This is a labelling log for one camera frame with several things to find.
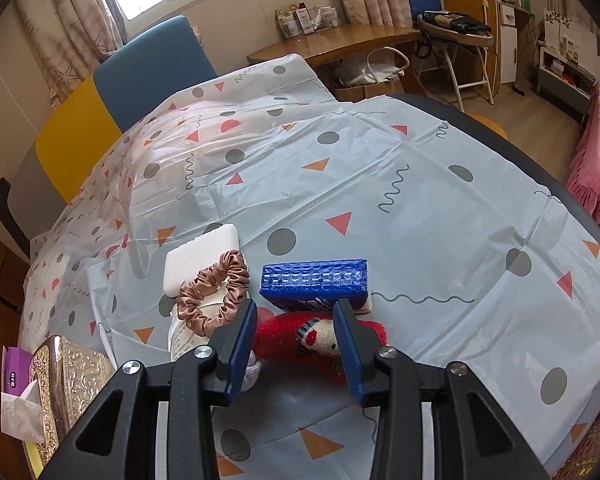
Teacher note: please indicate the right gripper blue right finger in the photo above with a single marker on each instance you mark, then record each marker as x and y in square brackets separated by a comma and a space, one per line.
[358, 345]

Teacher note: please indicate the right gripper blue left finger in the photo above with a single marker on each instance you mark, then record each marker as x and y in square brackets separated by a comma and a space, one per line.
[232, 346]

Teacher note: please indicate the white printed wipes packet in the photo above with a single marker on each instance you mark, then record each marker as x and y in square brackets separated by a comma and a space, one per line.
[182, 339]

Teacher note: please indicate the red plush doll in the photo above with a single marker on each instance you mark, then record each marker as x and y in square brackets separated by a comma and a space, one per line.
[301, 339]

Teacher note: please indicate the blue Tempo tissue pack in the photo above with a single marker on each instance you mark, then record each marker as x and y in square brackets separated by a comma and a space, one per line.
[315, 285]

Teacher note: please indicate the pink satin scrunchie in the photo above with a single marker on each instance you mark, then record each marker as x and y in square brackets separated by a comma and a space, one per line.
[231, 277]

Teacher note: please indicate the white sponge block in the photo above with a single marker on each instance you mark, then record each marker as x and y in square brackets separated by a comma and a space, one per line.
[184, 262]

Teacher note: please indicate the patterned white tablecloth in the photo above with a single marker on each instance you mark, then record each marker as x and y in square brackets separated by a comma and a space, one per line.
[474, 252]

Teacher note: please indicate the gold ornate tissue box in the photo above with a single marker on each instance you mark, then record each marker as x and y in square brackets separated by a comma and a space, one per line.
[69, 378]

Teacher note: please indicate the purple tissue box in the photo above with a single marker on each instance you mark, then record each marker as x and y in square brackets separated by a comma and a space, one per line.
[15, 370]

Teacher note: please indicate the white tote bag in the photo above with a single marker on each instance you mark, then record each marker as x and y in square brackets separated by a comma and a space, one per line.
[375, 67]

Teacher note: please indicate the wooden desk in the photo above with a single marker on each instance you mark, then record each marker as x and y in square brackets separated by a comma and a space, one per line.
[331, 45]

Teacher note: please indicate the multicolour sofa backrest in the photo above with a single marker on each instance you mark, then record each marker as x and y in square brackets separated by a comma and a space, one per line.
[165, 59]

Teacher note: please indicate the blue folding chair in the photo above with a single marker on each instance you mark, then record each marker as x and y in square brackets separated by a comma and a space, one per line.
[448, 32]

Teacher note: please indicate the clear desk organizer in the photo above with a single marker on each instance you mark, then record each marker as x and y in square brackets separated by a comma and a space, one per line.
[298, 19]

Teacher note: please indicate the white shelf unit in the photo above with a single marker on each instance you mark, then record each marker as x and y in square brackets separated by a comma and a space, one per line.
[567, 61]

